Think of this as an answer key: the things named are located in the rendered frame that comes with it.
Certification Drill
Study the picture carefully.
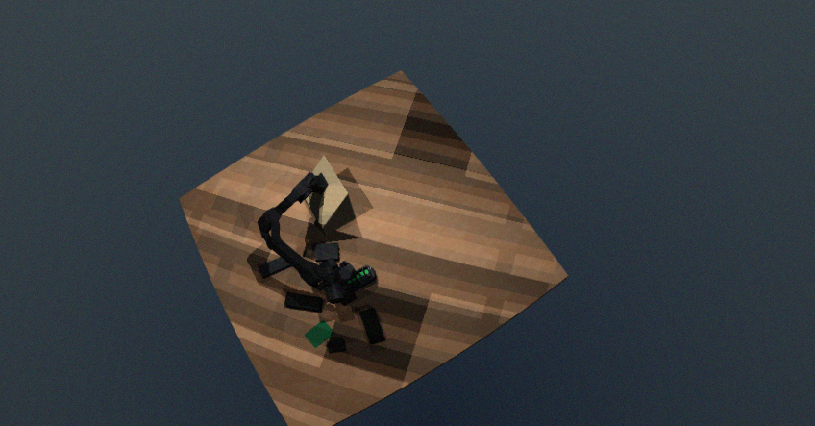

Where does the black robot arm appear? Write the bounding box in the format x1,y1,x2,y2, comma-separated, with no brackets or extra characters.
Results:
258,172,357,304

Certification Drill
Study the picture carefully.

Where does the green flat rectangular block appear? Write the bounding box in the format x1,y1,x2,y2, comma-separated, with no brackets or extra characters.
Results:
305,319,335,348

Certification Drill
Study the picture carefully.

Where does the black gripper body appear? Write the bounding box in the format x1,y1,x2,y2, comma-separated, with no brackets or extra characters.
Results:
327,258,357,306

